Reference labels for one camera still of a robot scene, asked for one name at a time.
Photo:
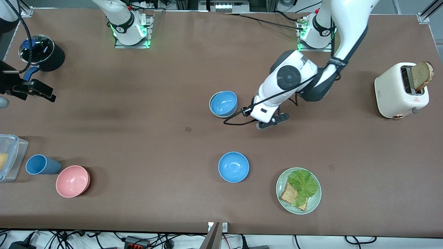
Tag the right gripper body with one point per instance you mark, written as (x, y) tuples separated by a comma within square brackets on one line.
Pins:
[(7, 82)]

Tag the blue bowl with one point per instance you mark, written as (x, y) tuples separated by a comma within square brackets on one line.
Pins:
[(233, 167), (224, 103)]

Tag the green bowl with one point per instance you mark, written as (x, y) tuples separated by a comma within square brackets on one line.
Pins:
[(221, 117)]

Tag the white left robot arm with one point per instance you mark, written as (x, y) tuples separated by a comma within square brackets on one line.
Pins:
[(290, 77)]

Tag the pink bowl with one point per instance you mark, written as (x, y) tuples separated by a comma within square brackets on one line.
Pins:
[(72, 181)]

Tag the glass lid blue knob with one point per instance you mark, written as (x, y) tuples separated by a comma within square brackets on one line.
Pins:
[(43, 48)]

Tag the clear plastic container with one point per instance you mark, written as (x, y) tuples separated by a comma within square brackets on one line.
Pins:
[(15, 152)]

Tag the blue cup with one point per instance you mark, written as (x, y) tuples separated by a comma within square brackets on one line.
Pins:
[(41, 165)]

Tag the yellow food piece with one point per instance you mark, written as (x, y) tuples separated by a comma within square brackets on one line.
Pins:
[(2, 162)]

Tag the green lettuce leaf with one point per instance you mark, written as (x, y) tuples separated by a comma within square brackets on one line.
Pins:
[(304, 183)]

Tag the brown bread slice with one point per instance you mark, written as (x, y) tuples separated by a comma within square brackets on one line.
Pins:
[(289, 195)]

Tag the white power strip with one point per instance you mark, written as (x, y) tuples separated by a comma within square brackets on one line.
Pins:
[(231, 7)]

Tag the green plate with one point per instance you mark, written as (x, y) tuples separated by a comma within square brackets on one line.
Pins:
[(313, 204)]

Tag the cream toaster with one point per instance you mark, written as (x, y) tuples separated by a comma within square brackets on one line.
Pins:
[(389, 93)]

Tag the black power adapter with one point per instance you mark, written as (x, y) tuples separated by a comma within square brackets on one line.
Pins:
[(21, 245)]

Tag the brown toast slice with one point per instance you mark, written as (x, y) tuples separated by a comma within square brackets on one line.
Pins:
[(420, 76)]

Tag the black orange power strip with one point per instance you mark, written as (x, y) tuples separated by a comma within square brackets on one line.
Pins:
[(136, 242)]

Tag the metal table corner bracket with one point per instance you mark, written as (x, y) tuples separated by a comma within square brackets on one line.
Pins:
[(27, 11), (424, 17)]

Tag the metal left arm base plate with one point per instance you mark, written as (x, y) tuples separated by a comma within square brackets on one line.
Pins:
[(316, 50)]

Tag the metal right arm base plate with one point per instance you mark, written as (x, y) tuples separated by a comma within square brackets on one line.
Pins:
[(131, 46)]

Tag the small metal bracket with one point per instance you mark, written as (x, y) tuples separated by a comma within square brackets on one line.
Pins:
[(225, 227)]

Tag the grey camera pole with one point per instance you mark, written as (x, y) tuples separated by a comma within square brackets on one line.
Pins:
[(211, 238)]

